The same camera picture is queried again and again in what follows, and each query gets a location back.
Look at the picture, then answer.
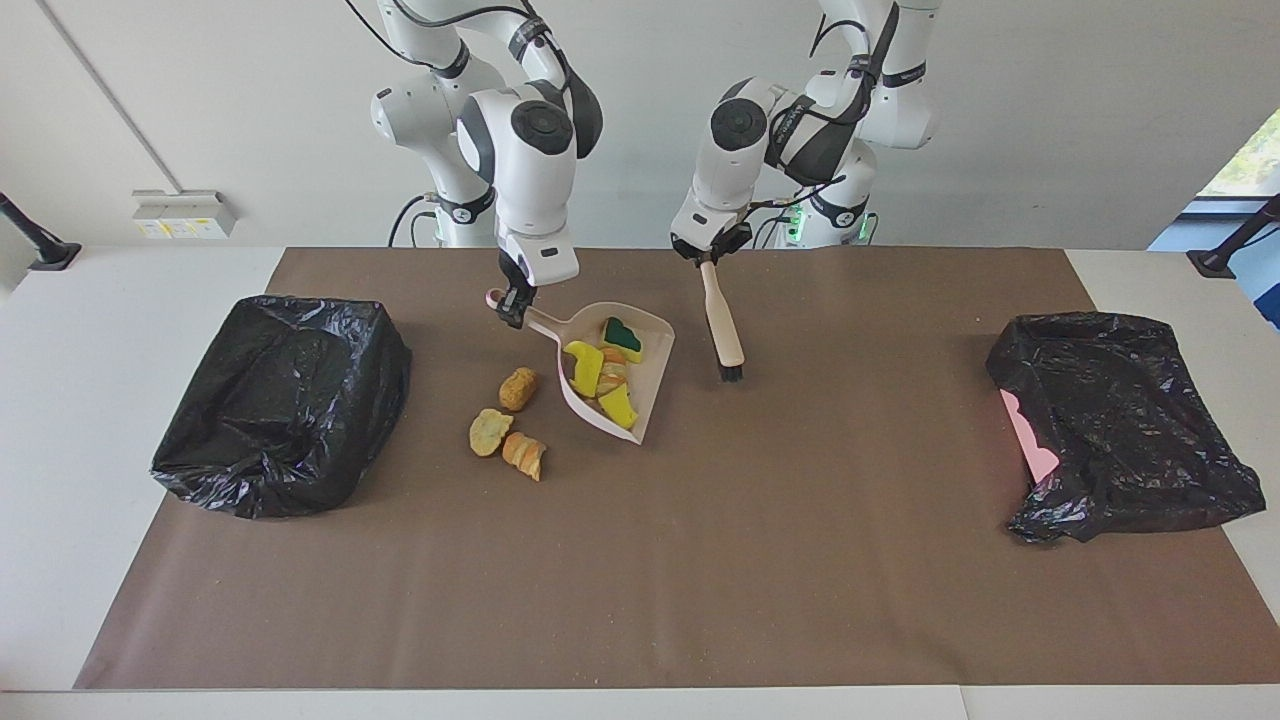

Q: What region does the brown bread roll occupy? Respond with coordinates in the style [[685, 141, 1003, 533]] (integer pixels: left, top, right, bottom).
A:
[[499, 367, 540, 413]]

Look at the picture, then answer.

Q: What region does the white wall socket box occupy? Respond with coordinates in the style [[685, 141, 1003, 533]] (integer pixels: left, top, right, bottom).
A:
[[132, 190, 238, 241]]

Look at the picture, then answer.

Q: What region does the black trash bag bin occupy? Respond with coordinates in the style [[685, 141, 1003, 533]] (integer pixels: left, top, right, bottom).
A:
[[150, 295, 413, 519]]

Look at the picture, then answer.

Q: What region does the black base cable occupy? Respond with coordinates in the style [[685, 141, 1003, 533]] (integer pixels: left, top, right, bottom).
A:
[[388, 195, 441, 248], [750, 205, 823, 249]]

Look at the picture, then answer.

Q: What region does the pale pink plastic dustpan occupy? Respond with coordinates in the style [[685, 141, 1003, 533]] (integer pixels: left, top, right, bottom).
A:
[[487, 288, 677, 446]]

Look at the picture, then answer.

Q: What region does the yellow sponge with green pad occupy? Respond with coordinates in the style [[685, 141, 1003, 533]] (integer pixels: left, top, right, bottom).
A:
[[602, 317, 644, 363]]

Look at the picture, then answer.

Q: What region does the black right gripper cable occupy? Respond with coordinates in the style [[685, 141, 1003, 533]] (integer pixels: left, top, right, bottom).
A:
[[345, 0, 581, 101]]

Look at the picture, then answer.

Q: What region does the yellow sponge piece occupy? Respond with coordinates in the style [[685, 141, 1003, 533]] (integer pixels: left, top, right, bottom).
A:
[[563, 341, 605, 399], [598, 385, 639, 431]]

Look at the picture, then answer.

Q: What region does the pale yellowish bread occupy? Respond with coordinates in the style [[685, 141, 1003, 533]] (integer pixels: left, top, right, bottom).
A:
[[469, 408, 515, 458]]

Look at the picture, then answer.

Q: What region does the window with green view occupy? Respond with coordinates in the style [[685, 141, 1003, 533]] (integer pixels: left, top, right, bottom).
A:
[[1198, 108, 1280, 198]]

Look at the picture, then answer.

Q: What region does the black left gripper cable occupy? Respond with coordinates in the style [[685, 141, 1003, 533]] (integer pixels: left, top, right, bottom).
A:
[[752, 10, 881, 216]]

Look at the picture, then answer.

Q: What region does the black trash bag over pink bin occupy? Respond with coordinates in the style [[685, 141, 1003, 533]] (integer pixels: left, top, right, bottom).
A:
[[985, 312, 1267, 545]]

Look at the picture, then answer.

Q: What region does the beige handle black bristle brush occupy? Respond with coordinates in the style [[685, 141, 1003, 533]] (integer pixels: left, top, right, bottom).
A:
[[698, 258, 747, 384]]

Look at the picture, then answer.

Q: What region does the brown paper table mat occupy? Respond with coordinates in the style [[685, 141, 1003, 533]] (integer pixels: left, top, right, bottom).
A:
[[75, 247, 1280, 691]]

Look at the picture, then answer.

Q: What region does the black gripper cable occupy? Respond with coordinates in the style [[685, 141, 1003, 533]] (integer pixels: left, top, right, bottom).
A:
[[345, 0, 581, 101], [752, 10, 881, 216]]

